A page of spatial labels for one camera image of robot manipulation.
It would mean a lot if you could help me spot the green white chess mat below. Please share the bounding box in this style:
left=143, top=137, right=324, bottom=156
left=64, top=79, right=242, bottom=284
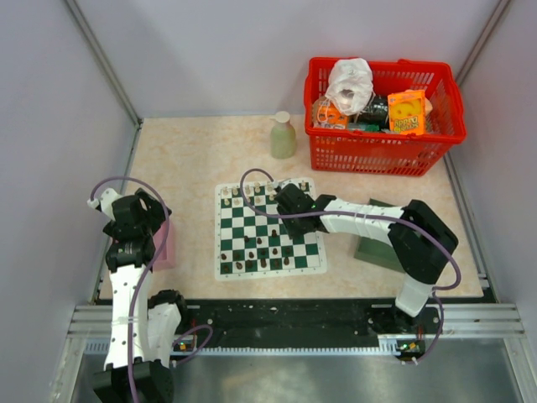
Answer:
left=215, top=183, right=328, bottom=281

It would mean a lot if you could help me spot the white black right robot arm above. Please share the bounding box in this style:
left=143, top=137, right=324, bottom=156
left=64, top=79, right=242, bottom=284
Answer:
left=274, top=183, right=459, bottom=332

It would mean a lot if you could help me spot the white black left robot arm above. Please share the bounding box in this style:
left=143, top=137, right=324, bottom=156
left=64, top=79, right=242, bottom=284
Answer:
left=88, top=188, right=190, bottom=402

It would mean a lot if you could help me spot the pink rectangular tray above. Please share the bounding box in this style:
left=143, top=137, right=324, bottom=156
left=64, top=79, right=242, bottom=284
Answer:
left=153, top=221, right=176, bottom=271

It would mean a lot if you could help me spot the green lotion bottle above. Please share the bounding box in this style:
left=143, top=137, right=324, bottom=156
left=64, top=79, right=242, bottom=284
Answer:
left=270, top=111, right=297, bottom=160

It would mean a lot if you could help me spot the red plastic basket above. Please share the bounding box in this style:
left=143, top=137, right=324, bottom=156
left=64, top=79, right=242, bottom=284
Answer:
left=304, top=57, right=467, bottom=176

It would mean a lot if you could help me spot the green square tray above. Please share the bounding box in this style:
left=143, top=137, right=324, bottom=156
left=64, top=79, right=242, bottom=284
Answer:
left=353, top=198, right=404, bottom=272

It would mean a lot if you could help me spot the orange white packet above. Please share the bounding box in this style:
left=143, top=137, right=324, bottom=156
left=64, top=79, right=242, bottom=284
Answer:
left=312, top=97, right=349, bottom=129

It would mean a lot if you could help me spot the black wrapped package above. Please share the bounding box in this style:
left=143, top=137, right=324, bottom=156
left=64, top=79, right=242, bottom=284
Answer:
left=356, top=95, right=388, bottom=128

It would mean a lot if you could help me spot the white plastic bag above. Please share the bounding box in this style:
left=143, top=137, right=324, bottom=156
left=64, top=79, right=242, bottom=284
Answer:
left=325, top=58, right=373, bottom=116

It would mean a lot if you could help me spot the orange snack box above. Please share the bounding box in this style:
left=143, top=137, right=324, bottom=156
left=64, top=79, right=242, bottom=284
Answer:
left=388, top=90, right=426, bottom=136

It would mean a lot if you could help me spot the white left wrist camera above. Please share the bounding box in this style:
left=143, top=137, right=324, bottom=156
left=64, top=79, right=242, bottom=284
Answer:
left=86, top=187, right=121, bottom=215

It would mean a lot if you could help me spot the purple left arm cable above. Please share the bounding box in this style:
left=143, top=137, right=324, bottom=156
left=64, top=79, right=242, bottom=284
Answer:
left=90, top=175, right=214, bottom=403

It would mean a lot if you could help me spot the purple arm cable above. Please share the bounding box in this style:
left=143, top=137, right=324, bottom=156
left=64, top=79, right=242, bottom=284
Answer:
left=239, top=168, right=463, bottom=364
left=90, top=175, right=214, bottom=403

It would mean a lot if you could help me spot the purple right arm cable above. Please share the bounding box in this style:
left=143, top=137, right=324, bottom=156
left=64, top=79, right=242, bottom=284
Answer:
left=239, top=168, right=463, bottom=364

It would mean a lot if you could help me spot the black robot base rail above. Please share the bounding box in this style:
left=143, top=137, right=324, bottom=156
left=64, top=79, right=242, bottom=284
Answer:
left=175, top=298, right=440, bottom=353

